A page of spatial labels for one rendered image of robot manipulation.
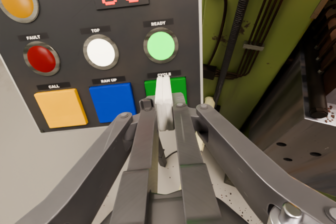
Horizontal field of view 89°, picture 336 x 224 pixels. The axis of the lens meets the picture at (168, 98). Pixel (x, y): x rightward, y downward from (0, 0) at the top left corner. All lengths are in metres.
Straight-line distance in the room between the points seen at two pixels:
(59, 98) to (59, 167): 1.24
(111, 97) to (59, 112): 0.10
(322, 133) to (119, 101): 0.46
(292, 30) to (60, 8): 0.50
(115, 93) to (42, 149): 1.44
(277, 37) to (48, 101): 0.56
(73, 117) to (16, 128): 1.63
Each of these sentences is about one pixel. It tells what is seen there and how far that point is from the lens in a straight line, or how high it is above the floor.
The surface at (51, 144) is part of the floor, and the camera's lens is 1.71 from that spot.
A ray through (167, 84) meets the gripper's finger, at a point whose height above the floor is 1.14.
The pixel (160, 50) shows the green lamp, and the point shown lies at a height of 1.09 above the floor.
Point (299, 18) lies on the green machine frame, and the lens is 0.54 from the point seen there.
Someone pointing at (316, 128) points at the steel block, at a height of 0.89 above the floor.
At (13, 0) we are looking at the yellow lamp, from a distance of 0.36.
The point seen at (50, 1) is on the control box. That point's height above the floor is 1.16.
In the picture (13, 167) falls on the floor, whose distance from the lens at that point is 1.82.
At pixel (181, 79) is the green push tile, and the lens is 0.30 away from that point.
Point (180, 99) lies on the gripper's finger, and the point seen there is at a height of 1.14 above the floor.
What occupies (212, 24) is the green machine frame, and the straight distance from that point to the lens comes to 0.55.
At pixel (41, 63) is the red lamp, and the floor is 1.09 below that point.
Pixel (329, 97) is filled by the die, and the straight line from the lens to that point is 0.53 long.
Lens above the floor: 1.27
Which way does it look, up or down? 55 degrees down
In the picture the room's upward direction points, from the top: 7 degrees counter-clockwise
